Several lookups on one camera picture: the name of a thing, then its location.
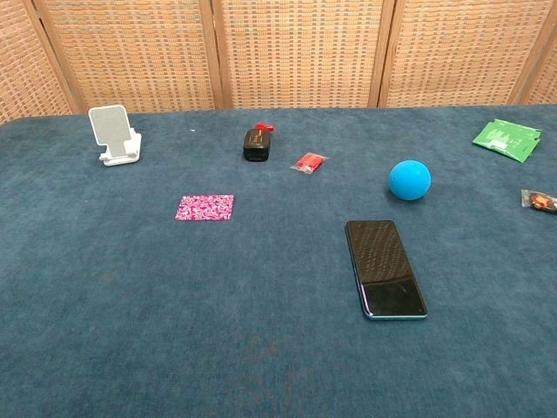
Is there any black smartphone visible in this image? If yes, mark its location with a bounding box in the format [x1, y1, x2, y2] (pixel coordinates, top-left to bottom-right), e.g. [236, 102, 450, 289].
[345, 219, 429, 322]

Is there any woven bamboo screen panel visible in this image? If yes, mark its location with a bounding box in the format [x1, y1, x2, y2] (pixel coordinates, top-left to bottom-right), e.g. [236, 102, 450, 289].
[0, 0, 86, 127]
[507, 0, 557, 106]
[378, 0, 557, 109]
[21, 0, 225, 115]
[211, 0, 397, 110]

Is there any green foil packet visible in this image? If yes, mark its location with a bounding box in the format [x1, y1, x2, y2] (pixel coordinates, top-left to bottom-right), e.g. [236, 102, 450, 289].
[472, 118, 543, 164]

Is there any blue ball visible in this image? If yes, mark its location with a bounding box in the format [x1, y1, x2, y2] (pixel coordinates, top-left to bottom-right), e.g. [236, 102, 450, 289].
[388, 159, 433, 202]

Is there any black bottle with red cap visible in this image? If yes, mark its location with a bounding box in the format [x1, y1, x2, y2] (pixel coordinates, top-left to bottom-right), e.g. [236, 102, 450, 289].
[242, 123, 276, 163]

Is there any white phone stand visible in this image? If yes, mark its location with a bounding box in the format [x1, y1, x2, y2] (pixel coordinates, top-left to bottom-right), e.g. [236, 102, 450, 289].
[88, 104, 143, 168]

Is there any small dark candy packet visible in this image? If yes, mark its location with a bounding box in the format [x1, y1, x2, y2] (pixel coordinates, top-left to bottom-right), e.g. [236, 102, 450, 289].
[520, 188, 557, 215]

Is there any blue felt table cover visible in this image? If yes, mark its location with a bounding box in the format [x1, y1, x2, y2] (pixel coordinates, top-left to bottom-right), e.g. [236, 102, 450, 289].
[0, 103, 557, 418]

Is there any red snack packet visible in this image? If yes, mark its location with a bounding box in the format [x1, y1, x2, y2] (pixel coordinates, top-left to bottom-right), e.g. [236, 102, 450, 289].
[290, 152, 330, 176]

